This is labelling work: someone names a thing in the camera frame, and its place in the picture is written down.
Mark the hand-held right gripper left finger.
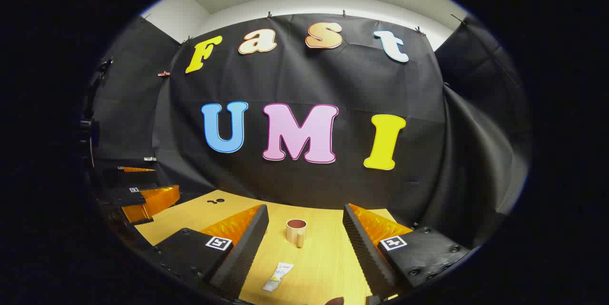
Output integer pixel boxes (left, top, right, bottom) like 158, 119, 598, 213
153, 204, 270, 301

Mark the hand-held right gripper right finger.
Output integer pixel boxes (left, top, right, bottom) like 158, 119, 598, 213
342, 203, 473, 301

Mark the white toothpaste tube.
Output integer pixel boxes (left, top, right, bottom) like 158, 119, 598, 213
262, 262, 295, 293

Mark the beige cup with wooden handle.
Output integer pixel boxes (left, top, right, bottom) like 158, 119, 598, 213
286, 218, 308, 248

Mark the wooden desktop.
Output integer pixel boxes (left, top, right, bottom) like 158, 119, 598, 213
135, 190, 414, 305

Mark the black backdrop cloth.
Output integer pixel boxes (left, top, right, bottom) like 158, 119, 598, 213
88, 12, 531, 248

